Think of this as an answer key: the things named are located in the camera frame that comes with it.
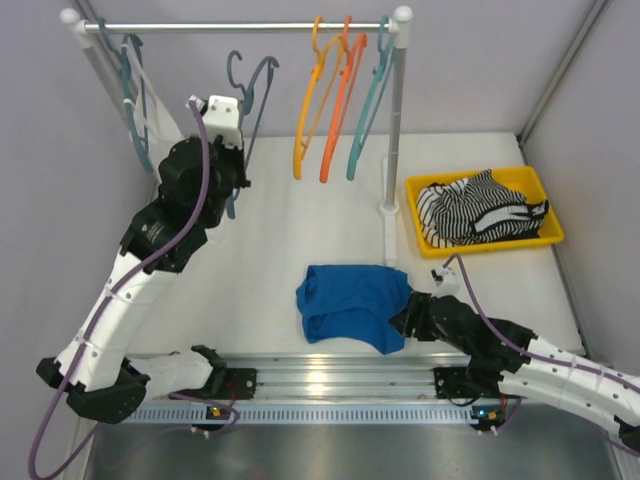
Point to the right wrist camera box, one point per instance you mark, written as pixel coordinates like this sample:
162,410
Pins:
446,282

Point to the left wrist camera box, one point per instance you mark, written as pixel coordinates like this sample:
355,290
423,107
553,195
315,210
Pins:
221,119

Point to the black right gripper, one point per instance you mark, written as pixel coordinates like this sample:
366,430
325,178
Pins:
414,317

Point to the white hanging garment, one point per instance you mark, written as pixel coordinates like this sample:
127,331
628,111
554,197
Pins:
152,120

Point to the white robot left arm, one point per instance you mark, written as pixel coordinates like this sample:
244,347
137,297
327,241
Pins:
102,382

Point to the black white striped garment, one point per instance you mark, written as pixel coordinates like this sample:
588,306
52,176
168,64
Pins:
477,210

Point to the teal hanger right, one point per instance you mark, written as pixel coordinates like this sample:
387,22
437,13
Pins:
381,74

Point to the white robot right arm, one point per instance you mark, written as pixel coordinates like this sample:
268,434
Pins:
514,361

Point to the slotted grey cable duct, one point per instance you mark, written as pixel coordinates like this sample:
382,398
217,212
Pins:
174,413

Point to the orange hanger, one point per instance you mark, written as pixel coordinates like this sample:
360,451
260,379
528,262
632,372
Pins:
354,52

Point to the slate blue hanger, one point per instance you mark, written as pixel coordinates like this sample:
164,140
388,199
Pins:
270,64

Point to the white clothes rack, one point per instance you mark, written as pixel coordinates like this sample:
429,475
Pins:
101,43

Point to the yellow plastic tray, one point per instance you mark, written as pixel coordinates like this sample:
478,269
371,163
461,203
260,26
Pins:
523,179

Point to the yellow hanger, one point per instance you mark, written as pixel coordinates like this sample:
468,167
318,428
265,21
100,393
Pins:
328,61

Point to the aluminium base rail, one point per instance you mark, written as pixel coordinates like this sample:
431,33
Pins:
337,377

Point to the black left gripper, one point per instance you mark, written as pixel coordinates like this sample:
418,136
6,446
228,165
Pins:
236,167

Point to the blue tank top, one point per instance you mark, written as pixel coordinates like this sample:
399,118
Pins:
355,302

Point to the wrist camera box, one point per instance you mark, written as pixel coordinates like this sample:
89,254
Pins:
221,119
446,282

